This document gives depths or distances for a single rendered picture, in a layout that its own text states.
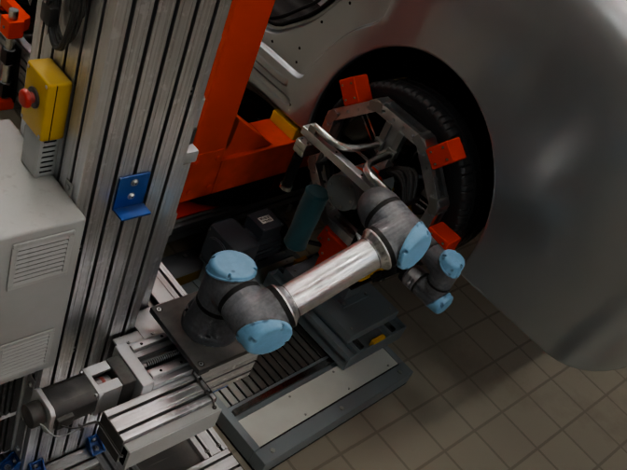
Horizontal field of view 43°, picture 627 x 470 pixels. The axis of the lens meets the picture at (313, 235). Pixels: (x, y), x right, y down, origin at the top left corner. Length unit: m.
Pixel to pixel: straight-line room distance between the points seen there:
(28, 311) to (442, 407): 2.03
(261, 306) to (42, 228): 0.54
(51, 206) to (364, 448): 1.78
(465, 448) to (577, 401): 0.73
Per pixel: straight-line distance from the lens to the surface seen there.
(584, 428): 3.73
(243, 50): 2.56
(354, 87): 2.69
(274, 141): 3.04
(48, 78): 1.57
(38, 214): 1.62
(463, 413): 3.40
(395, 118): 2.60
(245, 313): 1.83
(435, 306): 2.37
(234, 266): 1.89
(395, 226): 1.94
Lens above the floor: 2.31
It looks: 37 degrees down
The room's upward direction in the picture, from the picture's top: 25 degrees clockwise
